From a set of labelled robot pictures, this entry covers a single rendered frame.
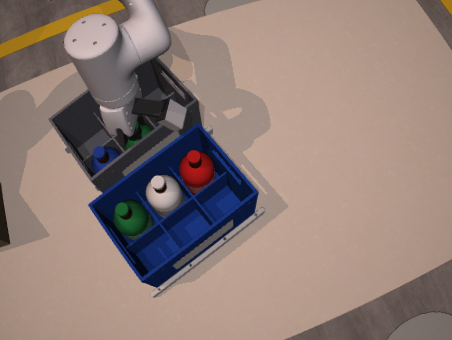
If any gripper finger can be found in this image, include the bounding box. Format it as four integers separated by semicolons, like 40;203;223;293
116;128;142;146
137;115;145;125

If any green bottle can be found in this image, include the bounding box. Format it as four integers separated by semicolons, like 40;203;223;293
113;200;154;241
124;122;153;149

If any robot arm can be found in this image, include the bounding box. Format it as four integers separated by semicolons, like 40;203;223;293
64;0;187;131

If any blue plastic bottle crate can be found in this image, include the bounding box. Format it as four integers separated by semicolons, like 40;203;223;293
102;123;259;288

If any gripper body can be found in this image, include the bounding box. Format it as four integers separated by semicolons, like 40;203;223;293
100;84;142;137

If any red bottle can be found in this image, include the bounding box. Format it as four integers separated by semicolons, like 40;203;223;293
179;150;216;195

